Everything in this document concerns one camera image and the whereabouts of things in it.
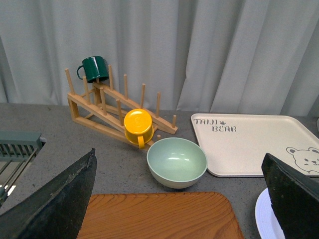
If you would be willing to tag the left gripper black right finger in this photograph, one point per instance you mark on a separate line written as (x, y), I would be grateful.
(294, 199)

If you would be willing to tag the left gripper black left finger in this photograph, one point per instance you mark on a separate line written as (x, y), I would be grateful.
(57, 209)

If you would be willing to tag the white round plate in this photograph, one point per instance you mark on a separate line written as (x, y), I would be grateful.
(266, 221)

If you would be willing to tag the green dish drainer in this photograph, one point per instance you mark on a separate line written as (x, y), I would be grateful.
(17, 151)

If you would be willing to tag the wooden cutting board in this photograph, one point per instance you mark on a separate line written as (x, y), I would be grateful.
(180, 215)

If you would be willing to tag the beige bear tray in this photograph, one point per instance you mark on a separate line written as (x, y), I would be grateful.
(235, 145)

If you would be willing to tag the wooden dish rack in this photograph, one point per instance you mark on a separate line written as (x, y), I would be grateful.
(100, 108)

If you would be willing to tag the yellow mug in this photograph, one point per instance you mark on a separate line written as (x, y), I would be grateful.
(139, 128)

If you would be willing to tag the green bowl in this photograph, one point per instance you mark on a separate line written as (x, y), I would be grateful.
(176, 162)

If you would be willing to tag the dark green mug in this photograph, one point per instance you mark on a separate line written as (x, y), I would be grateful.
(94, 68)

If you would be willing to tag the grey curtain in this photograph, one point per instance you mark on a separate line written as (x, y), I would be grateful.
(219, 56)

